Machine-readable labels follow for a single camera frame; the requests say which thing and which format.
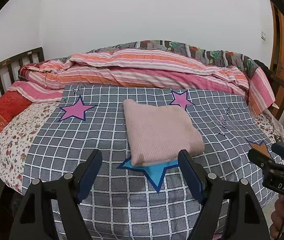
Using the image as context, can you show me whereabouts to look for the pink knitted sweater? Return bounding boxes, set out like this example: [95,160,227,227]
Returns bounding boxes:
[123,99,205,166]

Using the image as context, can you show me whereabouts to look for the red embroidered pillow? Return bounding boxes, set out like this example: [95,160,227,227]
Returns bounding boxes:
[0,91,32,133]

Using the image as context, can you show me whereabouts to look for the floral white bed sheet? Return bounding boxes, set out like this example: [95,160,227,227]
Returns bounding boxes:
[0,102,59,193]

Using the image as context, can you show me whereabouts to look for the white wall switch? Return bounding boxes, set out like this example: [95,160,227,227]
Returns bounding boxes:
[261,31,266,41]

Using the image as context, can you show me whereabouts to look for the pink orange striped quilt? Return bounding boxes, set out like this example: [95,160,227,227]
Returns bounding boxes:
[8,49,275,115]

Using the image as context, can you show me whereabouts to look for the brown wooden door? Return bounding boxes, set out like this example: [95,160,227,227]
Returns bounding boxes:
[270,2,284,80]

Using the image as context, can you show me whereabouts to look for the person's right hand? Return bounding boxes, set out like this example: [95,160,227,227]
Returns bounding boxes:
[269,194,284,239]

